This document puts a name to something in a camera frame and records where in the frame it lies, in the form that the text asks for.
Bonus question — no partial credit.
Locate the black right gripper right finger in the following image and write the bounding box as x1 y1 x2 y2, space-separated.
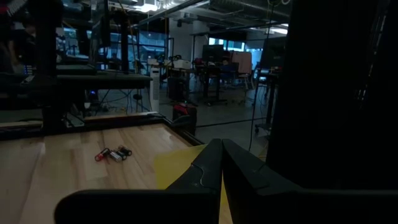
222 139 398 224

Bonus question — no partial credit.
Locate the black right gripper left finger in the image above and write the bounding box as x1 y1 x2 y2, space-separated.
54 139 223 224

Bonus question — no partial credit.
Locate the yellow translucent plastic bin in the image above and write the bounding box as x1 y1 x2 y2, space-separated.
154 143 233 224

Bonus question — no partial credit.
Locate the silver AA battery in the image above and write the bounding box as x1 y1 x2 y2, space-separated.
108 150 124 163

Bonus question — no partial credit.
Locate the black AA battery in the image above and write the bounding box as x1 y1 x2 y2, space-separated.
117 144 133 157

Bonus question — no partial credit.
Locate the black red Energizer MAX battery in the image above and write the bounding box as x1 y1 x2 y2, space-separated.
94 147 112 162

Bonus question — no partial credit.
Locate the red and black bag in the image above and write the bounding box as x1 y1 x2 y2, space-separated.
172 102 198 135

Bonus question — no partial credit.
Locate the white tower unit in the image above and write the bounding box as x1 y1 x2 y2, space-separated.
149 67 161 113

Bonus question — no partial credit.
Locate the black partition panel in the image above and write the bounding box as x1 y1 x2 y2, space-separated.
384 0 398 191
266 0 373 190

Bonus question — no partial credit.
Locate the black desk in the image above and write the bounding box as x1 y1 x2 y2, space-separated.
55 73 153 91

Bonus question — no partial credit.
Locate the pink standing board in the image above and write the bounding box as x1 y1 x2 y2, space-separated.
231 51 253 75

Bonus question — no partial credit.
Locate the black computer monitor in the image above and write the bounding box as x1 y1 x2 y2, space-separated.
201 44 225 63

